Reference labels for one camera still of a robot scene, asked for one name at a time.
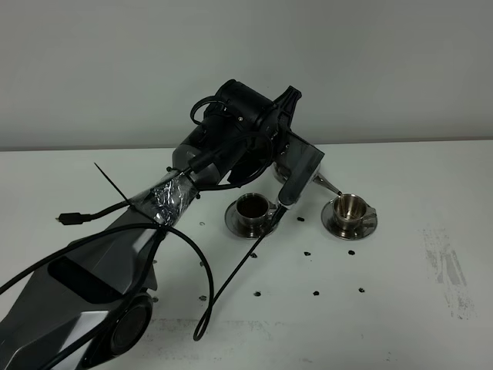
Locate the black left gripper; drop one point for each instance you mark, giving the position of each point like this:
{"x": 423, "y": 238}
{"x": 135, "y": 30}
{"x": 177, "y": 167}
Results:
{"x": 244, "y": 132}

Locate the stainless steel teapot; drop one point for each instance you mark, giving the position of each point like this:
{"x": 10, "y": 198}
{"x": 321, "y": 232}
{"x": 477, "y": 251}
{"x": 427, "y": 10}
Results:
{"x": 297, "y": 172}

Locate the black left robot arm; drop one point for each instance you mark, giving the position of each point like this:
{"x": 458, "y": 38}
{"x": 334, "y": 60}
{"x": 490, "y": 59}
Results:
{"x": 90, "y": 302}

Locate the left stainless steel teacup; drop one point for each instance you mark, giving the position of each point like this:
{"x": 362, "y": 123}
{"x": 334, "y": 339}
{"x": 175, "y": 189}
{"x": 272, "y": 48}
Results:
{"x": 253, "y": 210}

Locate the stainless steel teacup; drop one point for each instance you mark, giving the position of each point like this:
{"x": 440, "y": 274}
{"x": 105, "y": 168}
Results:
{"x": 253, "y": 210}
{"x": 352, "y": 211}

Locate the right stainless steel teacup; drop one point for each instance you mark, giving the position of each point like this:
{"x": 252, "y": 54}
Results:
{"x": 352, "y": 211}

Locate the left steel cup saucer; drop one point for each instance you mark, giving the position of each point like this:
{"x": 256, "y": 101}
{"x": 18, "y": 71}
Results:
{"x": 234, "y": 226}

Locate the steel cup saucer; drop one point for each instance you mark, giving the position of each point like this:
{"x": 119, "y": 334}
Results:
{"x": 328, "y": 221}
{"x": 234, "y": 226}

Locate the right steel cup saucer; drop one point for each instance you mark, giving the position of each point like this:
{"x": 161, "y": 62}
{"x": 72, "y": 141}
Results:
{"x": 328, "y": 221}

